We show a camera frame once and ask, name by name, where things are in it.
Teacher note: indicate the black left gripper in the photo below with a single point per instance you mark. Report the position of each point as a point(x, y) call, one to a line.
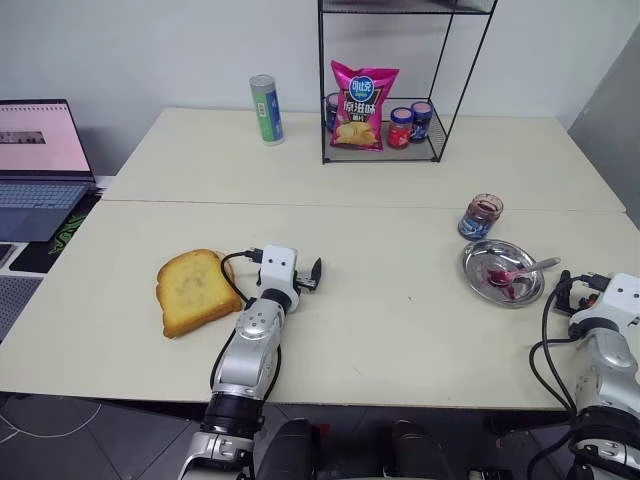
point(307, 282)

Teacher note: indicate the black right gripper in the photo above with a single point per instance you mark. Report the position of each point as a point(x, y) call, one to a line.
point(574, 303)

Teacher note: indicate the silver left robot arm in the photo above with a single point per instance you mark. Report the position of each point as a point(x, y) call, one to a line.
point(250, 345)

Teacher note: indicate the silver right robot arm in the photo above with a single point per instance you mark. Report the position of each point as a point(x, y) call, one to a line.
point(607, 370)

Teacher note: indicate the metal spoon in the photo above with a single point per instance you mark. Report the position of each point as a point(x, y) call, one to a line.
point(537, 266)

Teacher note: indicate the open blue-label jam jar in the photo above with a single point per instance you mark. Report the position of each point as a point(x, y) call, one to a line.
point(479, 217)

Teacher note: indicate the toasted bread slice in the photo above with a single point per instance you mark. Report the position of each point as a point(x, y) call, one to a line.
point(196, 292)

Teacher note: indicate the dark blue jar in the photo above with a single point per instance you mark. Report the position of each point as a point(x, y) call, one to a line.
point(421, 122)
point(331, 112)

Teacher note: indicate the red lid jar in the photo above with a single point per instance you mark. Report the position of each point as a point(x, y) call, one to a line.
point(400, 131)

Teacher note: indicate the round metal plate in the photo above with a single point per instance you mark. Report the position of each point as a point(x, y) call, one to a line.
point(500, 265)

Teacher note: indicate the grey partition panel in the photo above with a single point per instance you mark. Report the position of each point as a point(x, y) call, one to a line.
point(607, 145)

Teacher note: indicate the green and blue drink can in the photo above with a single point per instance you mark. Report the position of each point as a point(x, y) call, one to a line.
point(267, 112)

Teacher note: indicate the pink potato chips bag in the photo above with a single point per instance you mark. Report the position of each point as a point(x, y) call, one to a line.
point(361, 107)

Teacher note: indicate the dark rounded robot leg shape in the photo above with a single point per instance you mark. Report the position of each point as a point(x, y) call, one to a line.
point(287, 450)

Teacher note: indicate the black mouse pad green logo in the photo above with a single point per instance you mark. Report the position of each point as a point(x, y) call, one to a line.
point(65, 235)

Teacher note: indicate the open grey laptop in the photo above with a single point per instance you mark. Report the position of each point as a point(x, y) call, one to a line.
point(37, 165)

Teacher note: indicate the grey mesh pad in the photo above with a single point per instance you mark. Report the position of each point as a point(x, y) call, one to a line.
point(15, 305)

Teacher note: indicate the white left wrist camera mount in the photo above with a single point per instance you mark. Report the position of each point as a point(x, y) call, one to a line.
point(278, 267)

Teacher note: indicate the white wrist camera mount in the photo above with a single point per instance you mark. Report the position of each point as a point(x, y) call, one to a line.
point(278, 267)
point(622, 296)

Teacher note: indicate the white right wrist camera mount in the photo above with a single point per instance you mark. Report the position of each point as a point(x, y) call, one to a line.
point(622, 296)

